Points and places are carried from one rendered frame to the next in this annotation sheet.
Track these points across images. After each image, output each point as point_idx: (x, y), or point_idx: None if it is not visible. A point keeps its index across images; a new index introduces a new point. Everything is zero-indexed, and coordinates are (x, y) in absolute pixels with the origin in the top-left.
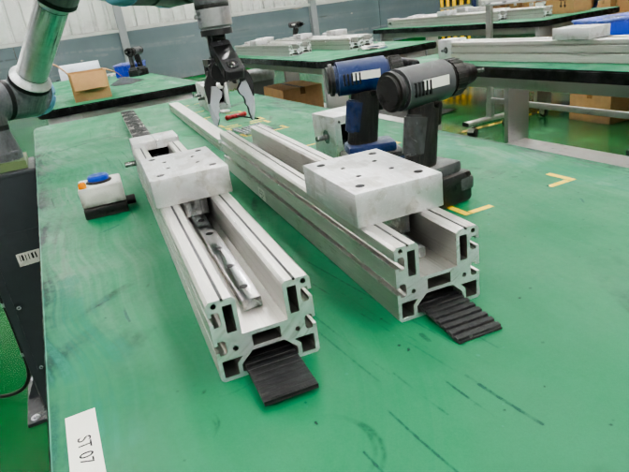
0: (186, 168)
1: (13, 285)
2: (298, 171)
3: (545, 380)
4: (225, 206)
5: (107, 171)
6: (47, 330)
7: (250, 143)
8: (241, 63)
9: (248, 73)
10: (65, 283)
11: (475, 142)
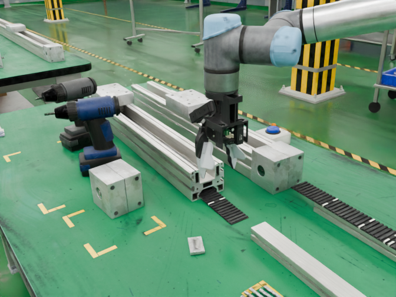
0: (182, 93)
1: None
2: (139, 113)
3: None
4: (164, 99)
5: (363, 200)
6: None
7: (180, 139)
8: (191, 112)
9: (197, 135)
10: None
11: (6, 205)
